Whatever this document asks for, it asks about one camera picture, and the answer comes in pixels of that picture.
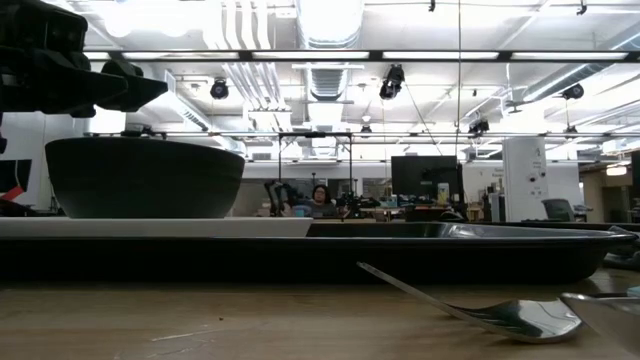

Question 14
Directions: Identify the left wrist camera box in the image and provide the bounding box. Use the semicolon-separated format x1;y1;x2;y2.
0;0;90;54

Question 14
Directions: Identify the grey office chair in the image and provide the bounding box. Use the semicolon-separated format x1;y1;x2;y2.
541;198;577;223

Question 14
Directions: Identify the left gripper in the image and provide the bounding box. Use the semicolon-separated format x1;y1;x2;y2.
0;47;170;120

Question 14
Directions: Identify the thin black ceiling rail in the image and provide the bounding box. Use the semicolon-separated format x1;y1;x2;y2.
84;130;640;141

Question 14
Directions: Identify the white round plate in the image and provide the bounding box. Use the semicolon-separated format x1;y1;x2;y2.
0;216;314;239

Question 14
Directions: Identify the knife with striped teal handle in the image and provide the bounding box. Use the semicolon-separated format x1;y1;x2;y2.
558;291;640;357

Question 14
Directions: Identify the black plastic tray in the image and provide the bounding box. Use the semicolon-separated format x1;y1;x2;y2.
0;221;640;285

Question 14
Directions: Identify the white cabinet with labels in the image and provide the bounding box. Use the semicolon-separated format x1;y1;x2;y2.
501;136;550;223

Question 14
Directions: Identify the black monitor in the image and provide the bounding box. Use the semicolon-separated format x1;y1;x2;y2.
390;155;464;202

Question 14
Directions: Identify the black panel with red stripe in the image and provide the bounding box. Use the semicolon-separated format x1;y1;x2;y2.
0;158;34;204

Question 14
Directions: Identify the black background rig frame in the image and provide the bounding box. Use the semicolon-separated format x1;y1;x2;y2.
277;131;355;212

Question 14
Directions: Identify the spoon with plain teal handle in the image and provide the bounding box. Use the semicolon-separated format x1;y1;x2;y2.
356;260;585;345

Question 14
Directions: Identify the black bowl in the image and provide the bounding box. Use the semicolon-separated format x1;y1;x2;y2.
44;136;247;220

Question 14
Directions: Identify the silver ventilation duct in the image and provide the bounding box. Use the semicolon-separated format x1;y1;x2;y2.
292;0;369;104

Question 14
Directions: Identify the person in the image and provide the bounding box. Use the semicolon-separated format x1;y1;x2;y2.
298;183;342;219

